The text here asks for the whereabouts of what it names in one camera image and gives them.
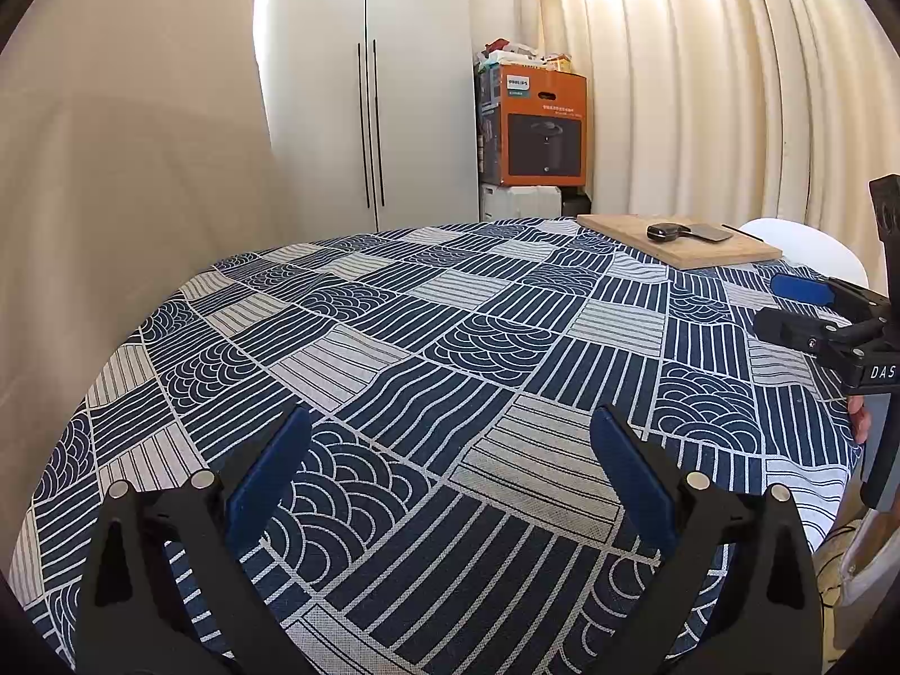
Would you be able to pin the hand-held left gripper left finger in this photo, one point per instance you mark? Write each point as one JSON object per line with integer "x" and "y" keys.
{"x": 271, "y": 471}

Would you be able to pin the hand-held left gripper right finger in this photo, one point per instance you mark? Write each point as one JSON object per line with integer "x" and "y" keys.
{"x": 633, "y": 478}

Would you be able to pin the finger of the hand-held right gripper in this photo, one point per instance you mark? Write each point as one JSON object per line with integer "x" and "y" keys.
{"x": 784, "y": 327}
{"x": 801, "y": 290}

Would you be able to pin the blue patterned tablecloth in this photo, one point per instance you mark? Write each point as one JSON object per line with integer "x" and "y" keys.
{"x": 436, "y": 337}

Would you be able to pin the person's right hand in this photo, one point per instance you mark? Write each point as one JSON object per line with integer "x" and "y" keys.
{"x": 859, "y": 418}

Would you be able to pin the white chair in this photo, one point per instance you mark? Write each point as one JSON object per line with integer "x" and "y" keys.
{"x": 808, "y": 242}

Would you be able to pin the wooden cutting board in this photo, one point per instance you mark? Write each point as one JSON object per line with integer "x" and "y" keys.
{"x": 731, "y": 249}

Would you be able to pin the white panel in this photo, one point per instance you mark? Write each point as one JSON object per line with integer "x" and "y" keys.
{"x": 868, "y": 569}

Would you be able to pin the cream curtain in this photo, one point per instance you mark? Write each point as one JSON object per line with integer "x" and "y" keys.
{"x": 703, "y": 84}

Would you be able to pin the white storage box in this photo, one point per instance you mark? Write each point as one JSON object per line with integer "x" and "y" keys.
{"x": 520, "y": 202}

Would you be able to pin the orange appliance box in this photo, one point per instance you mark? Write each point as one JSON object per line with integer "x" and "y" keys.
{"x": 541, "y": 95}

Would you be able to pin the beige backdrop cloth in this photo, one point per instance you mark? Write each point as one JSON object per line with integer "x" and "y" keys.
{"x": 140, "y": 155}

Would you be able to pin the clutter pile on box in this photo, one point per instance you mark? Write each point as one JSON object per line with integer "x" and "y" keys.
{"x": 506, "y": 56}

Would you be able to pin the white wardrobe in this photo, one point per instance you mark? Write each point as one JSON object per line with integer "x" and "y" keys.
{"x": 422, "y": 84}

